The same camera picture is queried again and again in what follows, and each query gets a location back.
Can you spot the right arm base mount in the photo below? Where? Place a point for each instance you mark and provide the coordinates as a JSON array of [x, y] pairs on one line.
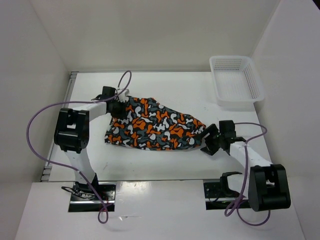
[[215, 197]]

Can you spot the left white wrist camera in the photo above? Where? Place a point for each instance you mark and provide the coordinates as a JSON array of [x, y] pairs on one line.
[[123, 95]]

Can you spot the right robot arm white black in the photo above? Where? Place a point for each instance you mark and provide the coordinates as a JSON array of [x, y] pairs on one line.
[[262, 184]]

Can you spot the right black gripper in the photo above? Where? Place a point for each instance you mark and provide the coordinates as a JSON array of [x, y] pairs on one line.
[[210, 149]]

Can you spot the white perforated plastic basket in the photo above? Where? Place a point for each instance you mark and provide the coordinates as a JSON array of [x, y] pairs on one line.
[[236, 81]]

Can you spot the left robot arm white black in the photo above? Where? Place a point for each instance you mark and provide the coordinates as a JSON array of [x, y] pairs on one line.
[[72, 133]]

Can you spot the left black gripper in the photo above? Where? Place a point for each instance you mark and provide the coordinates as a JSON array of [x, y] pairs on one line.
[[122, 114]]

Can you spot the orange camouflage shorts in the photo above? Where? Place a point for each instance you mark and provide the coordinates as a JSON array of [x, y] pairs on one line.
[[149, 125]]

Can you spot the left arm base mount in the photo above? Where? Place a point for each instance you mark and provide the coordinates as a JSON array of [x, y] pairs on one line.
[[87, 201]]

